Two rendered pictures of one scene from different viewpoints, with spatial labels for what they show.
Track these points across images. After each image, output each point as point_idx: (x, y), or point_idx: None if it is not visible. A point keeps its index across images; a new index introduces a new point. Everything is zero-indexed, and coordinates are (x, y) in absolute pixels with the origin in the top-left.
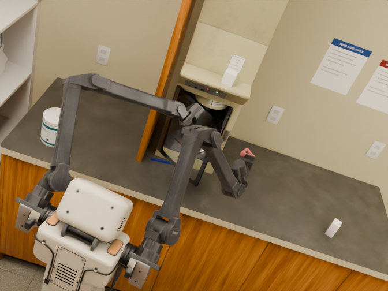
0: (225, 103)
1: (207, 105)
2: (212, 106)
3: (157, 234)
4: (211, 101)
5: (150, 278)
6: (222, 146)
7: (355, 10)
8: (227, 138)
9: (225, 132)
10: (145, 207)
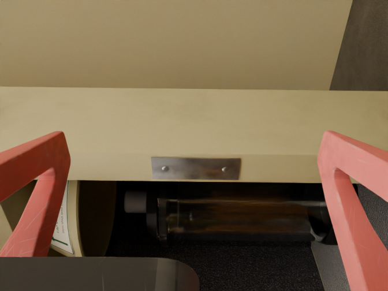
0: (1, 218)
1: (77, 256)
2: (70, 240)
3: None
4: (58, 244)
5: None
6: (276, 162)
7: None
8: (206, 156)
9: (168, 176)
10: None
